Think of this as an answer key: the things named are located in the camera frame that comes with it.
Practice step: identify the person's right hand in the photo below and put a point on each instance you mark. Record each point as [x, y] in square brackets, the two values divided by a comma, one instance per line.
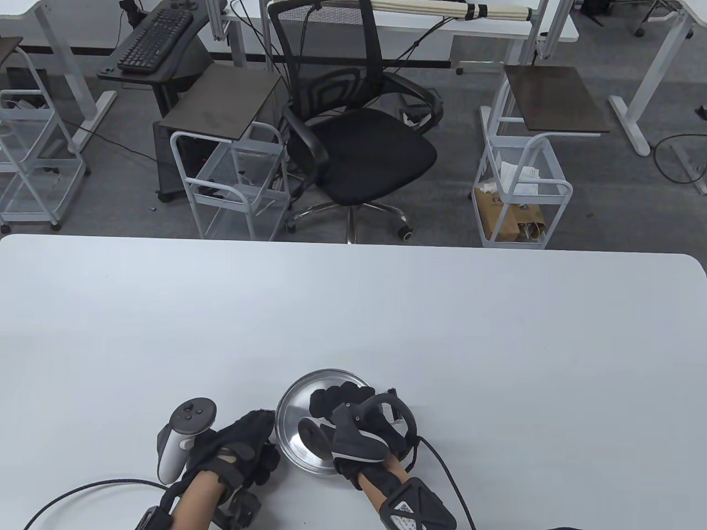
[337, 395]

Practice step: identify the person's left hand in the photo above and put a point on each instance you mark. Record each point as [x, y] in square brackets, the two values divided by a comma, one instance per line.
[232, 441]

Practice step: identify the steel pot lid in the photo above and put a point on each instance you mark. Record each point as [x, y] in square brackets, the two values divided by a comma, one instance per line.
[298, 403]

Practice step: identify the steel pot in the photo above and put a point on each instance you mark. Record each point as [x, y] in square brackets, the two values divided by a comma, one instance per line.
[309, 472]

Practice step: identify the person's right forearm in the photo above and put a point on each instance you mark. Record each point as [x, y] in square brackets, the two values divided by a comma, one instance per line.
[386, 486]

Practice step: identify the person's left forearm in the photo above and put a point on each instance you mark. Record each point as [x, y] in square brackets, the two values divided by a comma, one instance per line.
[193, 497]

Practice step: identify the grey right hand controller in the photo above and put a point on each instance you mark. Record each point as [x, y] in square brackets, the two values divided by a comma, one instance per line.
[356, 436]

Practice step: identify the grey hand controller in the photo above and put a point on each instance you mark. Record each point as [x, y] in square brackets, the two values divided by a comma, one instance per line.
[356, 436]
[174, 458]

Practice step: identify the grey left hand controller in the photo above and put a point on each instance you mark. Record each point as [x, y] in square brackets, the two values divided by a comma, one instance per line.
[174, 458]

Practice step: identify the cardboard box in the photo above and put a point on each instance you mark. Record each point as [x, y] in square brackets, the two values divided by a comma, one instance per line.
[497, 215]

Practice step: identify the black office chair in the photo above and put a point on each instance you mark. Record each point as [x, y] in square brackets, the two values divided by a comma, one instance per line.
[364, 149]

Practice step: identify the white papers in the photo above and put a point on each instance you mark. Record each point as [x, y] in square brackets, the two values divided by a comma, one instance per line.
[513, 174]

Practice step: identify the white cart with dark top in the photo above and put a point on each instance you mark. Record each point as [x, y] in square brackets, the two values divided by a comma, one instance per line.
[221, 105]
[552, 99]

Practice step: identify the black bar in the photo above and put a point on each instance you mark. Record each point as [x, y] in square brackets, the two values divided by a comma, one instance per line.
[425, 63]

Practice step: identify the black keyboard stand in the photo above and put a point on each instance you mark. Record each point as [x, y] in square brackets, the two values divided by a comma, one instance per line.
[188, 61]

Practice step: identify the black keyboard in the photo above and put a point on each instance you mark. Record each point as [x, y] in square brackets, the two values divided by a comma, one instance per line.
[154, 38]

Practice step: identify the white desk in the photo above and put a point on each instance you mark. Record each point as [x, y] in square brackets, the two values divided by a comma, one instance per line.
[497, 27]
[66, 66]
[657, 66]

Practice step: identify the black left wrist mount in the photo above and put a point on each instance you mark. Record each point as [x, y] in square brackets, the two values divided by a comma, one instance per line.
[237, 508]

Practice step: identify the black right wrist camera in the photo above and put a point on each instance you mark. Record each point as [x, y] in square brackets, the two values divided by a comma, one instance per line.
[414, 508]

